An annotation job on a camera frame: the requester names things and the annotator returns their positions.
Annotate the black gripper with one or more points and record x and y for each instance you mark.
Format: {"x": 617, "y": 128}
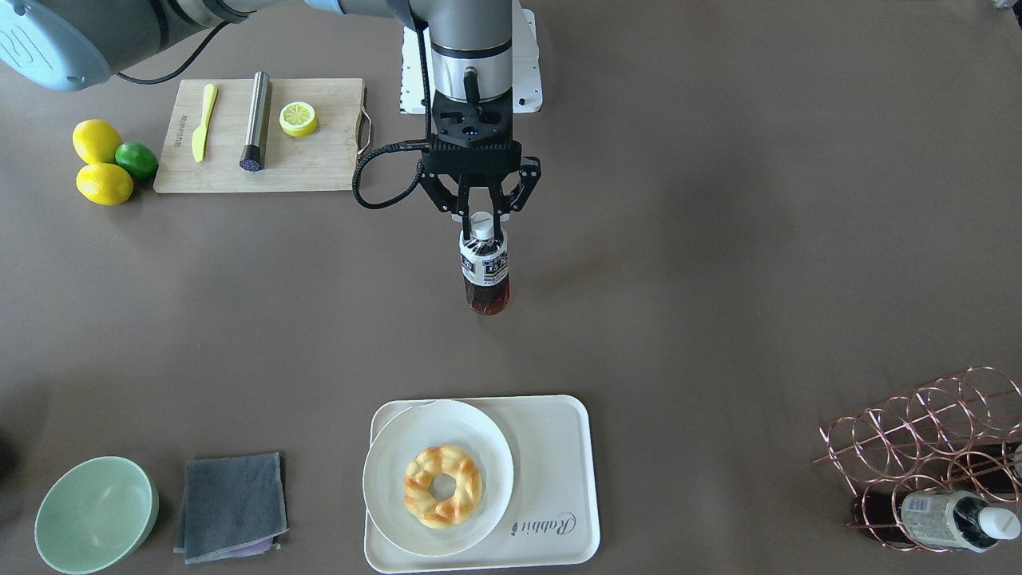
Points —
{"x": 528, "y": 180}

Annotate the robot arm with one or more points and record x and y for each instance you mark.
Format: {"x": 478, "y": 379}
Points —
{"x": 466, "y": 57}

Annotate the cream serving tray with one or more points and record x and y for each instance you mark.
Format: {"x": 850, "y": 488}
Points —
{"x": 539, "y": 504}

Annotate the wooden cutting board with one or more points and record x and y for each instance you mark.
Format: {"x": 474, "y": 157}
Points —
{"x": 321, "y": 162}

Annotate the half lemon slice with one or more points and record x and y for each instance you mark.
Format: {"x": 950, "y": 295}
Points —
{"x": 298, "y": 119}

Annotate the steel muddler with black tip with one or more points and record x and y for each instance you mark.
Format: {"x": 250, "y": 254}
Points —
{"x": 253, "y": 152}

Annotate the yellow plastic knife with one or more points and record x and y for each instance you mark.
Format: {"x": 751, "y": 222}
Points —
{"x": 199, "y": 136}

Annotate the white round plate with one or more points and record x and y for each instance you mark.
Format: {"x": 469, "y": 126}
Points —
{"x": 401, "y": 430}

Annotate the green lime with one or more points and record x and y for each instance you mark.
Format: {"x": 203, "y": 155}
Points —
{"x": 138, "y": 160}

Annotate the whole yellow lemon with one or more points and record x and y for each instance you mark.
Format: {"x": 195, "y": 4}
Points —
{"x": 96, "y": 141}

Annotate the grey folded cloth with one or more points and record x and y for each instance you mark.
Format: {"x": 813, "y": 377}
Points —
{"x": 231, "y": 507}

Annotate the mint green bowl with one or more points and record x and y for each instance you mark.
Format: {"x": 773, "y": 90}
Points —
{"x": 96, "y": 515}

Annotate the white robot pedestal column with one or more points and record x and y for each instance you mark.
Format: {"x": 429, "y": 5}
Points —
{"x": 527, "y": 91}

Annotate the braided ring bread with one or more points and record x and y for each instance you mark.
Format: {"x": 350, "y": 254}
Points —
{"x": 443, "y": 487}

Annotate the copper wire bottle rack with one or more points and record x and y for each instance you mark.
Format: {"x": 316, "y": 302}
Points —
{"x": 960, "y": 431}

